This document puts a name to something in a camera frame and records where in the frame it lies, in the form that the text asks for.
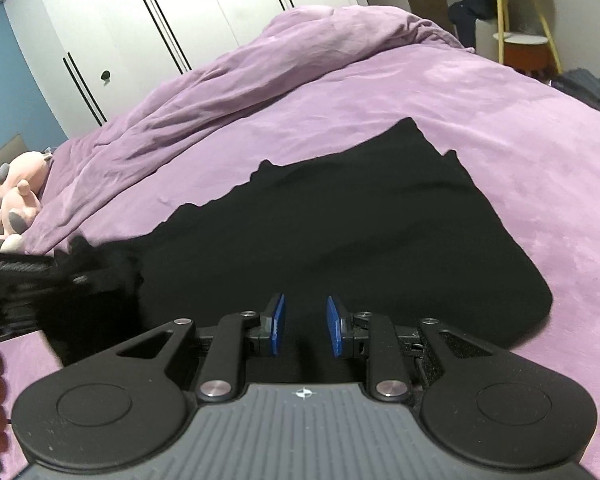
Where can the pink plush toy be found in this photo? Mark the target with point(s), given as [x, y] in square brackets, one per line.
[17, 195]

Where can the dark grey suitcase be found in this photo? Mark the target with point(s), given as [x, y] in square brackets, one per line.
[587, 90]

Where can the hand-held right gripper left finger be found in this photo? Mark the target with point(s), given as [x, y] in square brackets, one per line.
[279, 325]

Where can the purple bed blanket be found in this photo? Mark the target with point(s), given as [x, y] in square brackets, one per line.
[330, 85]

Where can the yellow-legged side table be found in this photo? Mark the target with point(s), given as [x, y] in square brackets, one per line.
[522, 15]

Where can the white wardrobe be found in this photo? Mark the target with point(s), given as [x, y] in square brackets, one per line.
[155, 25]

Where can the dark clothes pile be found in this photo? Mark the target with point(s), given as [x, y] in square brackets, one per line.
[472, 12]

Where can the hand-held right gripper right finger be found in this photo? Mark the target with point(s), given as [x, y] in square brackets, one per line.
[335, 327]

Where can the black long-sleeve shirt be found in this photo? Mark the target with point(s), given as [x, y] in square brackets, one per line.
[340, 240]

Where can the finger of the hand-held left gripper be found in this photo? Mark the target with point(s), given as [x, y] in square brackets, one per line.
[107, 272]

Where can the orange round stool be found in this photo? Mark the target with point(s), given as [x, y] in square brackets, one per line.
[527, 57]

